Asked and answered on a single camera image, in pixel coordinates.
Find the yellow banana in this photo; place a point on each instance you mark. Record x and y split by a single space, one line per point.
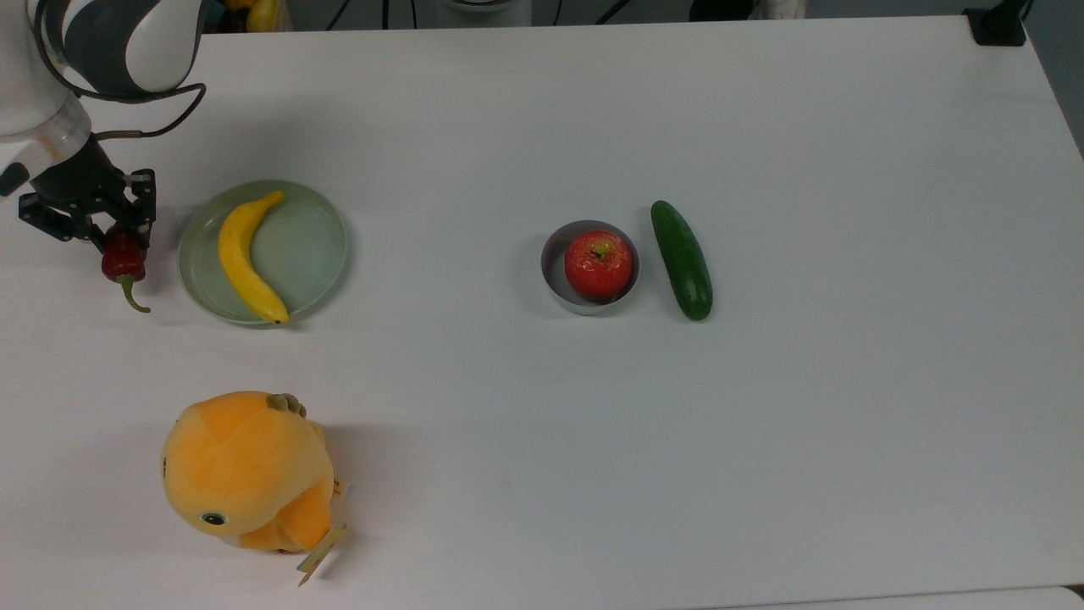
235 254

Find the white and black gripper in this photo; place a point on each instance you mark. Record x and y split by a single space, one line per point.
51 157

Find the box of colourful toys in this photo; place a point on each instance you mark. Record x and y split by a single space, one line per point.
284 13

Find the yellow toy fruit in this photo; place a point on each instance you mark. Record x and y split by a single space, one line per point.
263 13

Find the orange plush chick toy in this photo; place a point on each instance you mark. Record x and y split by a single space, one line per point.
246 466

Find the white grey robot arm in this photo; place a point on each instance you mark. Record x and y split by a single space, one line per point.
127 42

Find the pale green plastic plate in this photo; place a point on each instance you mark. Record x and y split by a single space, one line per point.
306 254

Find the green cucumber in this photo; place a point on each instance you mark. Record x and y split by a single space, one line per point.
683 259

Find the red chili pepper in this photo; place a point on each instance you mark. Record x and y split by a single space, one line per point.
124 263

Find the red apple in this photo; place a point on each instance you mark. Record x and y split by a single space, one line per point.
598 267

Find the small grey metal bowl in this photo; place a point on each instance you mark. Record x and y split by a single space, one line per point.
552 264

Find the black table clamp mount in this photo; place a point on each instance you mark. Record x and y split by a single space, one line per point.
996 30

